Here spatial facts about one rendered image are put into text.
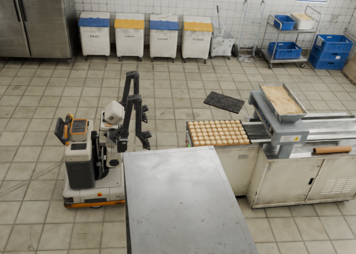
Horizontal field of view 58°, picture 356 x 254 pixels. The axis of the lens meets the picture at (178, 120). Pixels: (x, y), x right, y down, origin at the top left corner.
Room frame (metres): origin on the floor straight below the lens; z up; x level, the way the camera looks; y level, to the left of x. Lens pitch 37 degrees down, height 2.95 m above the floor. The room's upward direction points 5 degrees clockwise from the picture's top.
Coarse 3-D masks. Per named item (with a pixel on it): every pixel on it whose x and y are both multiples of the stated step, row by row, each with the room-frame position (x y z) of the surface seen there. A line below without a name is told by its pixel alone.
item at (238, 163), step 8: (248, 128) 2.76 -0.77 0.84; (216, 152) 2.39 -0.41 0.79; (224, 152) 2.41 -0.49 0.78; (232, 152) 2.42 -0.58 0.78; (240, 152) 2.44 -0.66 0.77; (248, 152) 2.46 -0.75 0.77; (256, 152) 2.48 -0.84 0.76; (224, 160) 2.41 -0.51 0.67; (232, 160) 2.43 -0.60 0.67; (240, 160) 2.45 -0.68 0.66; (248, 160) 2.46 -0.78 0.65; (224, 168) 2.41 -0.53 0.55; (232, 168) 2.43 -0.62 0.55; (240, 168) 2.45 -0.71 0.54; (248, 168) 2.47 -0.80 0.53; (232, 176) 2.44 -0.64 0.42; (240, 176) 2.46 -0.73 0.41; (248, 176) 2.48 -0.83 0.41; (232, 184) 2.44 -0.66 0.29; (240, 184) 2.46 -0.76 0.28; (248, 184) 2.48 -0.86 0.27; (240, 192) 2.47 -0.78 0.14
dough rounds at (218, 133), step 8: (232, 120) 2.77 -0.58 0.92; (192, 128) 2.58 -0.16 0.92; (200, 128) 2.61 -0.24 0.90; (208, 128) 2.59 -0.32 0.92; (216, 128) 2.63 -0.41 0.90; (224, 128) 2.62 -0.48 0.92; (232, 128) 2.63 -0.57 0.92; (240, 128) 2.64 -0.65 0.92; (192, 136) 2.46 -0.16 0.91; (200, 136) 2.47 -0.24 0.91; (208, 136) 2.49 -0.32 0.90; (216, 136) 2.48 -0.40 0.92; (224, 136) 2.49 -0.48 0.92; (232, 136) 2.50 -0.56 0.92; (240, 136) 2.51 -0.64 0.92; (200, 144) 2.35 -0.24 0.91; (208, 144) 2.36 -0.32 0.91; (216, 144) 2.38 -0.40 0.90; (224, 144) 2.39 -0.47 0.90; (232, 144) 2.40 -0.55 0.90; (240, 144) 2.41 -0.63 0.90
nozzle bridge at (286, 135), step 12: (252, 96) 2.95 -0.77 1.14; (264, 108) 2.67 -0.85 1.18; (264, 120) 2.65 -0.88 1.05; (276, 120) 2.48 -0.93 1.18; (300, 120) 2.52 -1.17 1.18; (276, 132) 2.31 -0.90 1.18; (288, 132) 2.32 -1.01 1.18; (300, 132) 2.35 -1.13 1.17; (276, 144) 2.30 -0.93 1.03; (288, 144) 2.33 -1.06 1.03; (288, 156) 2.34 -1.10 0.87
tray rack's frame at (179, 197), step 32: (128, 160) 1.13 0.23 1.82; (160, 160) 1.15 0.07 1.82; (192, 160) 1.17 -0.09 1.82; (128, 192) 0.93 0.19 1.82; (160, 192) 0.95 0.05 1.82; (192, 192) 0.96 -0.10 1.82; (224, 192) 0.98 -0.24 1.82; (160, 224) 0.78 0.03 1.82; (192, 224) 0.80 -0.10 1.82; (224, 224) 0.81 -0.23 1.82
